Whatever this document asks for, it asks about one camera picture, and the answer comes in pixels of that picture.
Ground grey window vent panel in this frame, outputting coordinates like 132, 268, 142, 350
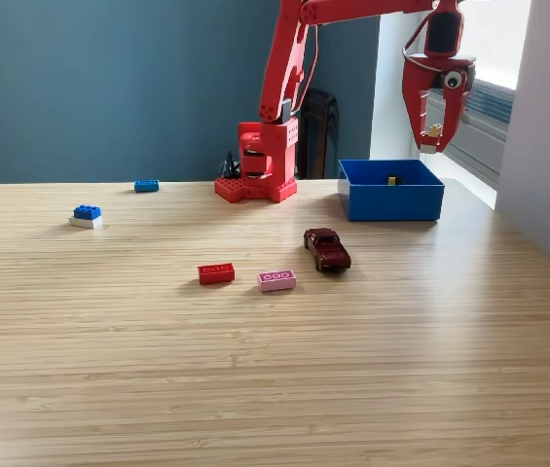
422, 72, 517, 189

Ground white window frame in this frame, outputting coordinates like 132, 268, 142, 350
420, 0, 533, 91

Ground dark red toy car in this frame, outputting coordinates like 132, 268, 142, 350
303, 227, 352, 274

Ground black chair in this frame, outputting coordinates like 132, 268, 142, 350
296, 87, 342, 180

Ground blue and white brick stack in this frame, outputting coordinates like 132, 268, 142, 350
68, 204, 104, 231

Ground red white yellow brick stack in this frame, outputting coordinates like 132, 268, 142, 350
422, 124, 444, 156

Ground flat pink brick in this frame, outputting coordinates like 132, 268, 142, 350
256, 268, 298, 293

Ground blue plastic bin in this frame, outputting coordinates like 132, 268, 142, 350
337, 158, 446, 223

